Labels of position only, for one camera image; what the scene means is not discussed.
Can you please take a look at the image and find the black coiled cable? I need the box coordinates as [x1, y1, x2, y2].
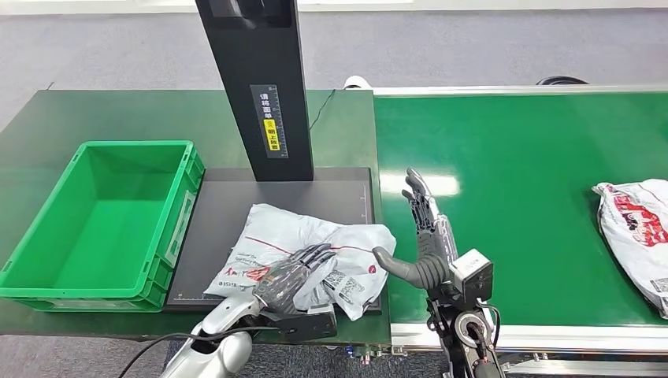
[534, 75, 590, 86]

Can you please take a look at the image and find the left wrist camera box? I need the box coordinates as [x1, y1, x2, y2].
[269, 304, 339, 344]

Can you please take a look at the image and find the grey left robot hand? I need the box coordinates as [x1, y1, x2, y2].
[253, 243, 338, 316]

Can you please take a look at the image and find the white package with red print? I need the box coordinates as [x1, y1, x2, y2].
[592, 179, 668, 321]

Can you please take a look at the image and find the aluminium conveyor frame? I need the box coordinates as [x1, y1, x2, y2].
[372, 83, 668, 378]

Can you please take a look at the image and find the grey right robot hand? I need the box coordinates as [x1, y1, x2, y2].
[372, 167, 460, 291]

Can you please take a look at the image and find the white grey poly mailer package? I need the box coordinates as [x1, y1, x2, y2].
[203, 203, 398, 322]

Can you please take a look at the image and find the black inbound scanner machine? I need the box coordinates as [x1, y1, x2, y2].
[162, 0, 383, 316]

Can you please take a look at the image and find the green conveyor belt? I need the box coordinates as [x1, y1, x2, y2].
[373, 91, 668, 328]

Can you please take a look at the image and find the thin black scanner cable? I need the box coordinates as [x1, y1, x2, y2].
[309, 88, 336, 132]

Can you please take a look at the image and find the green plastic crate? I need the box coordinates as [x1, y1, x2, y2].
[0, 139, 205, 314]

